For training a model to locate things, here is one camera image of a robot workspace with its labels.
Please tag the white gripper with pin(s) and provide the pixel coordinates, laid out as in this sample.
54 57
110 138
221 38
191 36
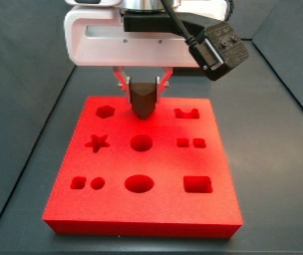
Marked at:
98 43

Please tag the dark brown three prong peg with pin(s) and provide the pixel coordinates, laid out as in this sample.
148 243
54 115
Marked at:
143 99

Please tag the red shape sorter block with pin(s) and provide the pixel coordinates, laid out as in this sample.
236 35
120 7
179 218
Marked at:
144 177

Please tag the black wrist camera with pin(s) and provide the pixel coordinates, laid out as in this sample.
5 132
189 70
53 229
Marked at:
215 47

